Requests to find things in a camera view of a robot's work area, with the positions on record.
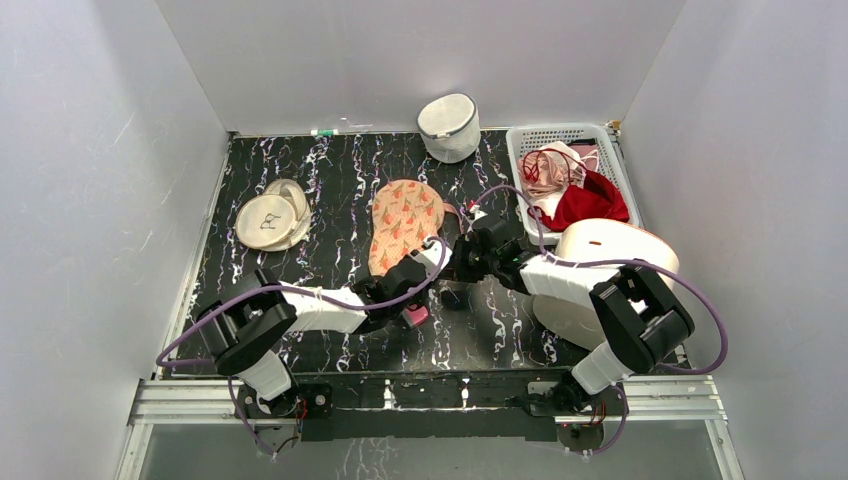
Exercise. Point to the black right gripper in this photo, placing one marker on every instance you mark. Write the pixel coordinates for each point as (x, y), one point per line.
(473, 256)

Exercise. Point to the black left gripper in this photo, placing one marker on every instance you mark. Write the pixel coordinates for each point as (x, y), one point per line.
(415, 300)

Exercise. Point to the floral mesh laundry bag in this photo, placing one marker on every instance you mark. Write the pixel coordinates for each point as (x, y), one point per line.
(405, 213)

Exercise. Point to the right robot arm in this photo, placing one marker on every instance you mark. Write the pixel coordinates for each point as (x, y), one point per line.
(642, 320)

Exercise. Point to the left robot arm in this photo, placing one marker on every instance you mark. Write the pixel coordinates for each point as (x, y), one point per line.
(242, 327)

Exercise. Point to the pink bra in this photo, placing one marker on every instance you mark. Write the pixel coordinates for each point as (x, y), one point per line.
(547, 173)

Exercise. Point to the large cream cylindrical bag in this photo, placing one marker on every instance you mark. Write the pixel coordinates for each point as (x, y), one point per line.
(573, 318)

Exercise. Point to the red bra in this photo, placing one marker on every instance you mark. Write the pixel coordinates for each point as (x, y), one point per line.
(598, 198)

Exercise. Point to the white cylindrical mesh laundry bag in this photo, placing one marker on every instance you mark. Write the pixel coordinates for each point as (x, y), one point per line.
(450, 127)

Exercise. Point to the cream round laundry bag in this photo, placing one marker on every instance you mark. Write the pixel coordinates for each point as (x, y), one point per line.
(276, 220)

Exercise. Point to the pink and grey stamp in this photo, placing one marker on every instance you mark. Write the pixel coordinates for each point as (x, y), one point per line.
(415, 317)

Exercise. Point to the white plastic basket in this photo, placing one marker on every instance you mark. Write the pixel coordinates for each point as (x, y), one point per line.
(521, 140)

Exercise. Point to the green white small tube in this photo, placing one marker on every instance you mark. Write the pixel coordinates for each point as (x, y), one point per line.
(324, 132)

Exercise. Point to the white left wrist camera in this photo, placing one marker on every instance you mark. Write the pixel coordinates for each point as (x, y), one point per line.
(435, 255)

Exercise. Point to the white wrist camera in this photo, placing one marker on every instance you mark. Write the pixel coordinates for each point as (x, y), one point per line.
(475, 212)
(435, 255)

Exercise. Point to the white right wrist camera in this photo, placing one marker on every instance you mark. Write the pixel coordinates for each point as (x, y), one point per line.
(475, 212)

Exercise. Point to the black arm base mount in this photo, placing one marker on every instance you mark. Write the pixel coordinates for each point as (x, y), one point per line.
(452, 406)

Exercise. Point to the aluminium frame rail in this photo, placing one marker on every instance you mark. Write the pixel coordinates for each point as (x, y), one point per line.
(208, 401)

